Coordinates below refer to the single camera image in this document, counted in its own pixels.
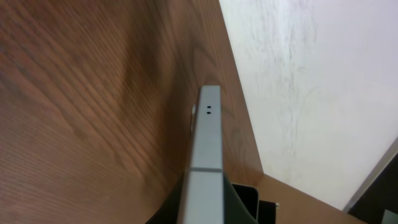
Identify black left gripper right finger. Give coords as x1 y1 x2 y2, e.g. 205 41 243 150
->
223 175 259 224

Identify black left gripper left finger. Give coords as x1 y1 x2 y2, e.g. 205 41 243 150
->
146 175 184 224

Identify blue Galaxy smartphone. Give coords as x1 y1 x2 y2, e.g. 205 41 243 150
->
177 85 224 224

